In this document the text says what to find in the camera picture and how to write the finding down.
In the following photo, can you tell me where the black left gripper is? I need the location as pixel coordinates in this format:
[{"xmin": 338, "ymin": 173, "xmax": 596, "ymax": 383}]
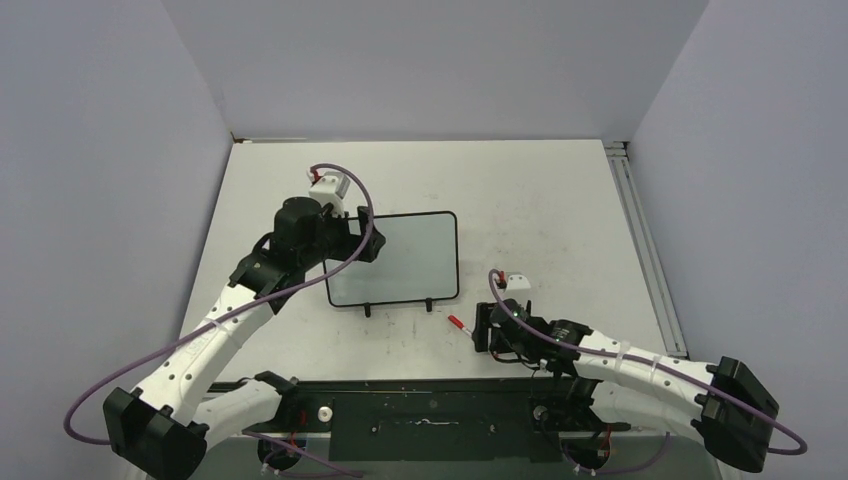
[{"xmin": 299, "ymin": 204, "xmax": 384, "ymax": 271}]

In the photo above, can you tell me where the red capped whiteboard marker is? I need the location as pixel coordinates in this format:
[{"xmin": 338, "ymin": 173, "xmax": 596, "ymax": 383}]
[{"xmin": 448, "ymin": 315, "xmax": 473, "ymax": 338}]

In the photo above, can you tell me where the black framed small whiteboard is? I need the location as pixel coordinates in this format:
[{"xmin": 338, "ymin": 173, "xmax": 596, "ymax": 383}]
[{"xmin": 325, "ymin": 210, "xmax": 460, "ymax": 317}]

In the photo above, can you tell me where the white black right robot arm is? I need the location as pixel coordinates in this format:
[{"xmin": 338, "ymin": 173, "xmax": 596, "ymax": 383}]
[{"xmin": 472, "ymin": 299, "xmax": 779, "ymax": 473}]

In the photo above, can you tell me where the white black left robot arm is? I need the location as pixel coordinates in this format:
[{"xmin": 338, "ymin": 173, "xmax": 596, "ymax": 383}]
[{"xmin": 103, "ymin": 197, "xmax": 385, "ymax": 479}]

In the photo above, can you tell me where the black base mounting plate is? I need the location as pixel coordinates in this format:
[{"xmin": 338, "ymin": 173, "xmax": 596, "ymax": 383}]
[{"xmin": 254, "ymin": 374, "xmax": 671, "ymax": 463}]

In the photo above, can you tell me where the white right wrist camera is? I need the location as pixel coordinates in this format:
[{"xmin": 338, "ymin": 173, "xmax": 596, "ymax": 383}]
[{"xmin": 495, "ymin": 271, "xmax": 532, "ymax": 293}]

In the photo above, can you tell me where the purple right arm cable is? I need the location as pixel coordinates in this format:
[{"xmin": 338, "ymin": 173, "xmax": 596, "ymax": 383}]
[{"xmin": 488, "ymin": 268, "xmax": 810, "ymax": 477}]

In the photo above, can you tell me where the aluminium right side rail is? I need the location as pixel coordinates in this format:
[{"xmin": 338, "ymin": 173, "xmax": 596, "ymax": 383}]
[{"xmin": 604, "ymin": 141, "xmax": 689, "ymax": 358}]

